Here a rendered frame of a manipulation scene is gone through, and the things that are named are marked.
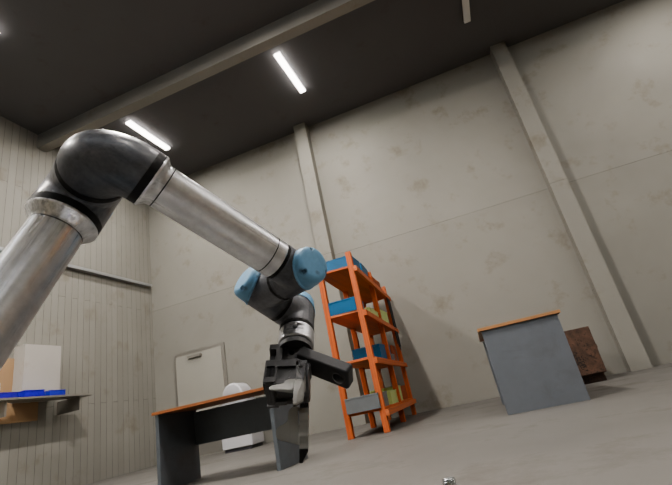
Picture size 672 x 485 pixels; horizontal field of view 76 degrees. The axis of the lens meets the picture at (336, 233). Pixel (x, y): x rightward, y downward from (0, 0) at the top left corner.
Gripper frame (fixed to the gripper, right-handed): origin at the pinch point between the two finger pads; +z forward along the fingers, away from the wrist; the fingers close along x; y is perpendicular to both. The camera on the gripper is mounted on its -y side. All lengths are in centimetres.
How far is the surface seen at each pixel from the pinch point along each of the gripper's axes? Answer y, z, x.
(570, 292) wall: -419, -537, -405
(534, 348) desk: -203, -260, -250
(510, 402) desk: -174, -230, -290
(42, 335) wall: 514, -545, -458
